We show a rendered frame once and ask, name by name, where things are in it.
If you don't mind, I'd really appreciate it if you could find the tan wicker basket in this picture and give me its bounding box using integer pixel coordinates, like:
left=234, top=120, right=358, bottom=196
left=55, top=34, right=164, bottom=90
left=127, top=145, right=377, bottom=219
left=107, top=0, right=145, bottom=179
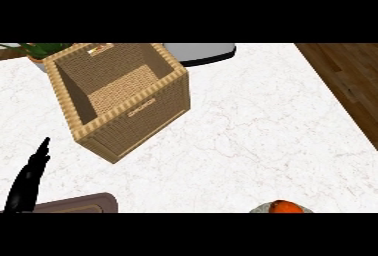
left=42, top=42, right=192, bottom=165

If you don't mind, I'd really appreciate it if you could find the brown placemat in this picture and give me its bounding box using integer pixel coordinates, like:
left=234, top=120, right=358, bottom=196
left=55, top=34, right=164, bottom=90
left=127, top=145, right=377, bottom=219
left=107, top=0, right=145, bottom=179
left=31, top=192, right=120, bottom=214

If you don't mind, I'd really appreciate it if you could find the potted green plant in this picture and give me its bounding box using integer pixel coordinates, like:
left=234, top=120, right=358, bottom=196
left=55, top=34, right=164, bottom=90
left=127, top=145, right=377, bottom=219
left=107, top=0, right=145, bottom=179
left=0, top=42, right=76, bottom=73

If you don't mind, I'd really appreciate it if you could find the grey appliance with black base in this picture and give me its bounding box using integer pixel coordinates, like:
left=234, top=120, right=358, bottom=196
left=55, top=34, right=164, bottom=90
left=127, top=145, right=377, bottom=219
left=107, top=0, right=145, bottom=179
left=163, top=42, right=238, bottom=68

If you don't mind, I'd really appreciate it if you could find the orange fruit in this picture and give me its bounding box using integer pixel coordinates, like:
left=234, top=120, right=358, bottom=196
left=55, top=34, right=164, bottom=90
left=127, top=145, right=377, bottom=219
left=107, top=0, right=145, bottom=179
left=269, top=199, right=306, bottom=214

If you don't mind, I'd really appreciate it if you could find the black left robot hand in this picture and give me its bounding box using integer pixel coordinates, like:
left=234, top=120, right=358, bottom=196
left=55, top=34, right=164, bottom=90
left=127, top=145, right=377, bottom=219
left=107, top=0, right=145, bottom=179
left=3, top=136, right=52, bottom=214

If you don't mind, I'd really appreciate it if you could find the pale grey bowl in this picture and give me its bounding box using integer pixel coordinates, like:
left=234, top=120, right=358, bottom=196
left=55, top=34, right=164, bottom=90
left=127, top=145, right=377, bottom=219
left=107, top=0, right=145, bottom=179
left=248, top=201, right=315, bottom=214

